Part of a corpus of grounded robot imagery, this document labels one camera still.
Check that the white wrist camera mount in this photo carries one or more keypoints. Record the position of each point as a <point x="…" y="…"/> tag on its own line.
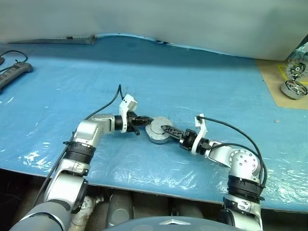
<point x="200" y="139"/>
<point x="126" y="102"/>

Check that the white wrapped pipe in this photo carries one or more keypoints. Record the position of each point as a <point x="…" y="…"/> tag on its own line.
<point x="83" y="214"/>

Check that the grey flat panel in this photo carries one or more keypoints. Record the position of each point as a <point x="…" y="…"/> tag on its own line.
<point x="53" y="40"/>

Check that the blue plastic table sheet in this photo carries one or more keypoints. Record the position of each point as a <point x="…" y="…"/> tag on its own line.
<point x="192" y="84"/>

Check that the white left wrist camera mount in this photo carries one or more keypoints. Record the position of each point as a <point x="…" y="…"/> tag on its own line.
<point x="126" y="102"/>

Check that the dark grey power strip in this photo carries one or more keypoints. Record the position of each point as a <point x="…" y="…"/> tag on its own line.
<point x="16" y="71"/>

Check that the metal stand with dark leg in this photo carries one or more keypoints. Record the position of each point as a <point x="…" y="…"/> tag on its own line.
<point x="303" y="45"/>

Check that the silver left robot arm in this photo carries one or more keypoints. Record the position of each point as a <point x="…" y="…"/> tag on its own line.
<point x="89" y="130"/>

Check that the silver spoked rotor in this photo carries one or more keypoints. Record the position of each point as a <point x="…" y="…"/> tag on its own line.
<point x="295" y="87"/>

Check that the brown cardboard sheet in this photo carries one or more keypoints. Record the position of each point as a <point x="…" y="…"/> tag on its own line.
<point x="272" y="81"/>

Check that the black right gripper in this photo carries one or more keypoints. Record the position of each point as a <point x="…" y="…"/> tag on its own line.
<point x="188" y="140"/>

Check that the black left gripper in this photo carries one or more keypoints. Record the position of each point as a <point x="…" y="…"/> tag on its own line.
<point x="132" y="121"/>

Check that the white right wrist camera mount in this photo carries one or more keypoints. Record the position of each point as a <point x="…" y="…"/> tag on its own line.
<point x="200" y="139"/>

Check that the grey motor housing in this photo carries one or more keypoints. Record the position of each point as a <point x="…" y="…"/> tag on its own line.
<point x="287" y="93"/>
<point x="158" y="141"/>

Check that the grey robot torso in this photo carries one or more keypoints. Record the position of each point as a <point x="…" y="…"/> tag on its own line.
<point x="144" y="224"/>

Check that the grey rounded cylinder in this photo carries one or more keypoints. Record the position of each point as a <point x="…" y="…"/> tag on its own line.
<point x="120" y="209"/>
<point x="187" y="208"/>

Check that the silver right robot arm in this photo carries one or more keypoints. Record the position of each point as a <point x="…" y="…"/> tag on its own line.
<point x="243" y="163"/>

